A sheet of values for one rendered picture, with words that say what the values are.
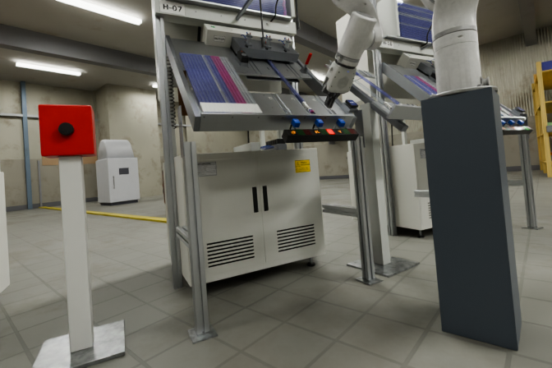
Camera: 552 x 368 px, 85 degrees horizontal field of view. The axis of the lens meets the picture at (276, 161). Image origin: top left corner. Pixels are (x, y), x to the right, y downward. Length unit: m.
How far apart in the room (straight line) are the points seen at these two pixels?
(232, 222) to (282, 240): 0.28
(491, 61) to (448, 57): 8.78
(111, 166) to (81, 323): 6.57
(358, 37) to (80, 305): 1.22
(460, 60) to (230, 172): 0.96
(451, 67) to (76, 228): 1.25
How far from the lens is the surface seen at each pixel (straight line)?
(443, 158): 1.02
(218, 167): 1.37
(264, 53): 1.64
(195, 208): 1.05
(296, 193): 1.53
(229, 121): 1.09
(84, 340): 1.25
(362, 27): 1.07
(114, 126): 9.85
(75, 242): 1.17
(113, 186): 7.68
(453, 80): 1.06
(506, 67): 9.78
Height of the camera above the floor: 0.53
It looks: 2 degrees up
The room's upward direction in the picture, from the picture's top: 5 degrees counter-clockwise
